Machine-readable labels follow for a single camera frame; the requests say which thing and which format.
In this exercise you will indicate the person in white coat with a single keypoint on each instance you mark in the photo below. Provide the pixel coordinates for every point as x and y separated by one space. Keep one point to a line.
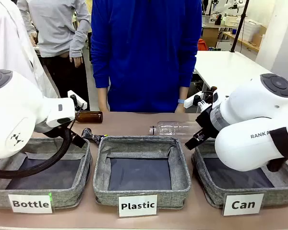
7 43

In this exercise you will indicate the white storage boxes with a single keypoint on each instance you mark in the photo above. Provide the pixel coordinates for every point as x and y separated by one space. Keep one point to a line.
253 28

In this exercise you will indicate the person in grey sweater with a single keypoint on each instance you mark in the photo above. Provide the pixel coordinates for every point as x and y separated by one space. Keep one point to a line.
55 28

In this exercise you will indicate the light blue wrist watch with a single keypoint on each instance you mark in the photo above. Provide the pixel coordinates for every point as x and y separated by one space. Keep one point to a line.
181 101

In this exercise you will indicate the wooden workbench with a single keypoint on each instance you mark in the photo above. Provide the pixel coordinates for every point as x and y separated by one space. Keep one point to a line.
244 42

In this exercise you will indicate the person's right forearm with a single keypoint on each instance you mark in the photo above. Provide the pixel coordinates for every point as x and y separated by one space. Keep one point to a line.
102 98

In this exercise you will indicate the grey fabric basket labelled Bottle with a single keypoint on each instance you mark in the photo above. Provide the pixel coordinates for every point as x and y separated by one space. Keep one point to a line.
69 198

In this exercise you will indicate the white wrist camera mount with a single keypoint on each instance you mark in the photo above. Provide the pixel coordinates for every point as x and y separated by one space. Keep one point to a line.
189 101
80 101

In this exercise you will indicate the cardboard box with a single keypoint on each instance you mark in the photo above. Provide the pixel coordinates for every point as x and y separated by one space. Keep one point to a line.
210 37

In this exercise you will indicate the person's left forearm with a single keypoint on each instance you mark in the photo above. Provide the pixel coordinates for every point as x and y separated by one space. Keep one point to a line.
183 93

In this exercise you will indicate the white Plastic label card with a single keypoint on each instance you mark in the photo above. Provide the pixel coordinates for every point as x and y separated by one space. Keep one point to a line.
137 206

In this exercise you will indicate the grey fabric basket labelled Plastic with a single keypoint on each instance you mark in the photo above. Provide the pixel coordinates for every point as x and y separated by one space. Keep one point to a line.
141 148

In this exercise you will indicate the person's left hand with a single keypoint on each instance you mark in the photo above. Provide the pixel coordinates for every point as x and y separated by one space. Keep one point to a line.
180 108

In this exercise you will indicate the white Bottle label card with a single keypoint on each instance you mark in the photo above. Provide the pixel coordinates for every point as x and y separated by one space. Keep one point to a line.
30 203

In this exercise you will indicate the white Can label card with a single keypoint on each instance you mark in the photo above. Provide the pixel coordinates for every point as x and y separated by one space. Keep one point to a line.
243 204

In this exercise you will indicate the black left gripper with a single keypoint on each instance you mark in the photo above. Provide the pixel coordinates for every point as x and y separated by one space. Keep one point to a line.
57 132

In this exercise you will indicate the black tripod pole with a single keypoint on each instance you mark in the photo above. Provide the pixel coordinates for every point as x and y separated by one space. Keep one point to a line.
238 26

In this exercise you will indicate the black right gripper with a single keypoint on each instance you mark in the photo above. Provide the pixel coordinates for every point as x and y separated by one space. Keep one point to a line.
208 124

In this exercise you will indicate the grey fabric basket labelled Can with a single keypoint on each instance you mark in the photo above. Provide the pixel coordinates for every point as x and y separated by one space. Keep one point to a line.
206 189

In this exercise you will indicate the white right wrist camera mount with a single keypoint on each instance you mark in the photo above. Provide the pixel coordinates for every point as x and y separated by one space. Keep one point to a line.
189 101

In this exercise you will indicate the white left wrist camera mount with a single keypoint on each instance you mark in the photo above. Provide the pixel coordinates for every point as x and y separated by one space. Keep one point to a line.
80 101

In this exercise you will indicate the person in blue hoodie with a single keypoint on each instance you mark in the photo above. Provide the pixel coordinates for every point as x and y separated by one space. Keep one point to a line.
146 60

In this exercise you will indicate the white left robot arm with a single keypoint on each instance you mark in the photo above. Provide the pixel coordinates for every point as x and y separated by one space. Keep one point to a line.
14 107

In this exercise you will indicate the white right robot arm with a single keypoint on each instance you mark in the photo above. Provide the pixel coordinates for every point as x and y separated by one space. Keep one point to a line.
242 148

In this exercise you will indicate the clear unlabelled plastic bottle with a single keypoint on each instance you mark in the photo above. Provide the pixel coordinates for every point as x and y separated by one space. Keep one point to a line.
175 128

